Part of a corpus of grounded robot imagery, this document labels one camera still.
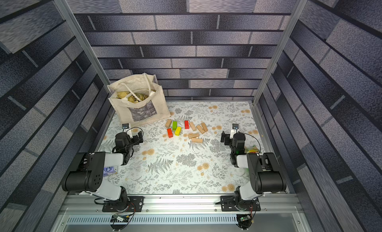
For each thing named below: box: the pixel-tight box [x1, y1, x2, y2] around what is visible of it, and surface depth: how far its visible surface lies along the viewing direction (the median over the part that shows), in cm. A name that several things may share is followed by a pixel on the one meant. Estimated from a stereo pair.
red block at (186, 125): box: [184, 120, 190, 130], surface depth 105 cm
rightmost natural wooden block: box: [200, 122, 208, 132], surface depth 105 cm
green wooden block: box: [172, 120, 178, 131], surface depth 107 cm
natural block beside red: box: [189, 121, 197, 131], surface depth 106 cm
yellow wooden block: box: [174, 126, 182, 136], surface depth 102 cm
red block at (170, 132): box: [167, 127, 174, 138], surface depth 102 cm
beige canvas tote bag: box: [106, 73, 172, 126], surface depth 94 cm
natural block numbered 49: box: [195, 124, 205, 134], surface depth 105 cm
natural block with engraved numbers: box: [188, 132, 200, 139], surface depth 102 cm
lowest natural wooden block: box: [191, 137, 203, 143], surface depth 99 cm
